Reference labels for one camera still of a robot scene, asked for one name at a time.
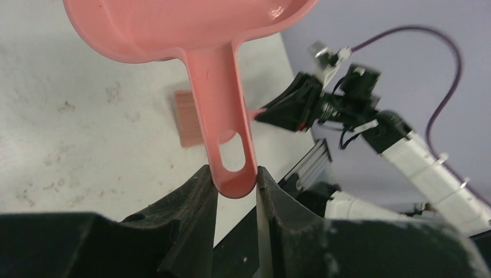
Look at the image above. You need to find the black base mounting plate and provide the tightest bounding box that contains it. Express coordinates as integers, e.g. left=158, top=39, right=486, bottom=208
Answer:
left=211, top=208, right=259, bottom=278

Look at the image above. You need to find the pink plastic dustpan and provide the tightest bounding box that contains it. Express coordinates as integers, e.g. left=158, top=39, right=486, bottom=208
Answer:
left=63, top=0, right=315, bottom=199

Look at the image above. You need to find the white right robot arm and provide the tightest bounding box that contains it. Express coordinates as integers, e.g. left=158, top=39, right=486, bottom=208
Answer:
left=255, top=64, right=490, bottom=236

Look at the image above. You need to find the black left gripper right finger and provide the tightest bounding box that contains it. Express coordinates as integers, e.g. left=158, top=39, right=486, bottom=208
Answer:
left=257, top=167, right=489, bottom=277

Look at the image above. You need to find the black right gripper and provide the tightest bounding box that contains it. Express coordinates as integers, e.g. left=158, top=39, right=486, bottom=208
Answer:
left=255, top=64, right=381, bottom=132

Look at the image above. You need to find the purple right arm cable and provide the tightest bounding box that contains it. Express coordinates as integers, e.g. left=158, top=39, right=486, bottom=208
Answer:
left=351, top=25, right=491, bottom=208

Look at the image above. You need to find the pink plastic hand brush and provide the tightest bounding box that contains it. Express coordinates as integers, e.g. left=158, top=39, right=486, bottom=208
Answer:
left=173, top=90, right=268, bottom=148

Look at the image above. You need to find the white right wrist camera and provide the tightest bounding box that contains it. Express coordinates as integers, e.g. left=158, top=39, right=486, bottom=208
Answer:
left=308, top=41, right=352, bottom=89

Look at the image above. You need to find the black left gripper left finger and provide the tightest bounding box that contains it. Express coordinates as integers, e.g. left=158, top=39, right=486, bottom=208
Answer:
left=1, top=165, right=218, bottom=277

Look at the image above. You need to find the aluminium frame rail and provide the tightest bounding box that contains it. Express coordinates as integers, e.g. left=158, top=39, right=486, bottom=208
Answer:
left=278, top=139, right=335, bottom=193

